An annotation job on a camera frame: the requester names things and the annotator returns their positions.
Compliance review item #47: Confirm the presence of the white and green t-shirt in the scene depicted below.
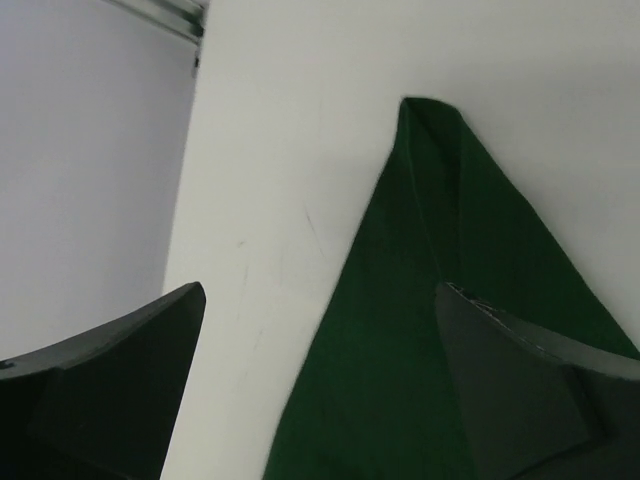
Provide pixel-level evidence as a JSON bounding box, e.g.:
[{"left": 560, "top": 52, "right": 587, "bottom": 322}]
[{"left": 264, "top": 98, "right": 638, "bottom": 479}]

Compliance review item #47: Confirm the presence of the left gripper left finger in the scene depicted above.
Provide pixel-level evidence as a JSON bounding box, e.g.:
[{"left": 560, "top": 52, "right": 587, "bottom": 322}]
[{"left": 1, "top": 282, "right": 206, "bottom": 479}]

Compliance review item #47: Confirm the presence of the left aluminium frame post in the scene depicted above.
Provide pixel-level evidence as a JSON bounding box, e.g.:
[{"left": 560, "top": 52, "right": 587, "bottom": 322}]
[{"left": 111, "top": 0, "right": 205, "bottom": 43}]

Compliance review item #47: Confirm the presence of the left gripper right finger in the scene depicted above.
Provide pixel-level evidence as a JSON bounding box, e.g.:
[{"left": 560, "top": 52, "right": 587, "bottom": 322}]
[{"left": 435, "top": 283, "right": 639, "bottom": 479}]

